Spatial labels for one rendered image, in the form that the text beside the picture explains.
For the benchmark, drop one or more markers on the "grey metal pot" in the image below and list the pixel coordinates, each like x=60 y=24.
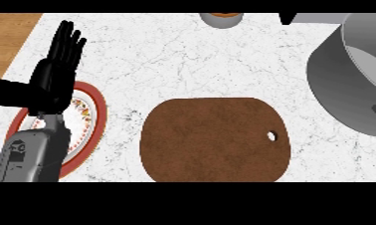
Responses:
x=346 y=76

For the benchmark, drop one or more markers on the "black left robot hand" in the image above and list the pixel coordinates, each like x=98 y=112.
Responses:
x=55 y=69

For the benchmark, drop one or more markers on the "red-rimmed patterned plate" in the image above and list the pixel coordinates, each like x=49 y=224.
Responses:
x=83 y=116

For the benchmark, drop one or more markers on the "black and grey appliance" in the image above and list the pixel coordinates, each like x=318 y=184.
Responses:
x=313 y=18

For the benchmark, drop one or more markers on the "brown wooden cutting board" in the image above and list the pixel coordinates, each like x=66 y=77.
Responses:
x=215 y=140

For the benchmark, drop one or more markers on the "grey can with orange top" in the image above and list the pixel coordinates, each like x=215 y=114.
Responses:
x=222 y=20

